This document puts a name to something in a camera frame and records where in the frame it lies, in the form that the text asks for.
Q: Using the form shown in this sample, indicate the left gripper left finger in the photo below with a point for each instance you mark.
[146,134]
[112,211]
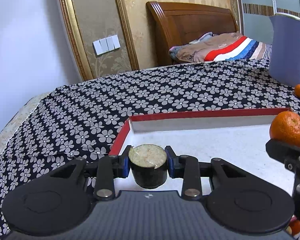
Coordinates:
[96,179]

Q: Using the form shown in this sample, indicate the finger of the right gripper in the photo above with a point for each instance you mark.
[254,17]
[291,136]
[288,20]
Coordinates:
[289,156]

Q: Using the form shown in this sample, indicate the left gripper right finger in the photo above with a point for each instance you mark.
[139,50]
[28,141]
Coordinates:
[191,171]

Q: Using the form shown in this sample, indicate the large orange mandarin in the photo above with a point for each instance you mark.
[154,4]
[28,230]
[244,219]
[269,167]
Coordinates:
[286,128]

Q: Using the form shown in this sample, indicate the red shallow cardboard tray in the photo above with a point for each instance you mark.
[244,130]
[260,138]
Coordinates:
[238,136]

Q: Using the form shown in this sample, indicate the floral navy tablecloth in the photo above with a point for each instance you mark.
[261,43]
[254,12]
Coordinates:
[84,119]

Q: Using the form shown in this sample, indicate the blue ceramic pitcher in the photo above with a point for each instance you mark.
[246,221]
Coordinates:
[284,63]

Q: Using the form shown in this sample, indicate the striped bedding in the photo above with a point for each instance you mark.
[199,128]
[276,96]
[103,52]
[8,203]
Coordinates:
[222,47]

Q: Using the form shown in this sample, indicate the wooden bed headboard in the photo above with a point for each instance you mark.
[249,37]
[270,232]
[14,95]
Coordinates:
[177,24]

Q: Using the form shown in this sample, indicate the wardrobe with sliding doors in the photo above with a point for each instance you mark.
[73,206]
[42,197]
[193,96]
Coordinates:
[254,16]

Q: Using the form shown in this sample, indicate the white wall switch panel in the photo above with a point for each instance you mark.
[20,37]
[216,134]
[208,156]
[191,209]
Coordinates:
[106,45]

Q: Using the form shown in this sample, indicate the gold picture frame moulding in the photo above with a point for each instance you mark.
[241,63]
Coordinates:
[89,20]

